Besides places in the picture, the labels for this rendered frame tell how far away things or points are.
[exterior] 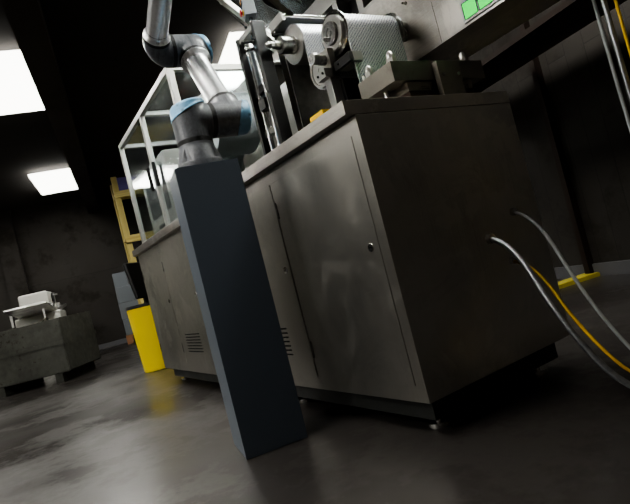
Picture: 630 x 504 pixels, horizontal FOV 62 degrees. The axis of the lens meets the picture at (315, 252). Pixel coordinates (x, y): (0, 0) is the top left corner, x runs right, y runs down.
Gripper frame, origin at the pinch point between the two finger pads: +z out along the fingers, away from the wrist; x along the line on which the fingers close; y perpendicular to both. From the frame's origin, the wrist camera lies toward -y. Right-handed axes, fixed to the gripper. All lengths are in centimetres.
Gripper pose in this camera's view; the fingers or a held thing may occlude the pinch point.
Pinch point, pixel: (294, 6)
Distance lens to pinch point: 184.1
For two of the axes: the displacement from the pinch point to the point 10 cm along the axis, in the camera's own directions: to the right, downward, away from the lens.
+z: 7.8, 4.9, 3.9
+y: -2.2, -3.6, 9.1
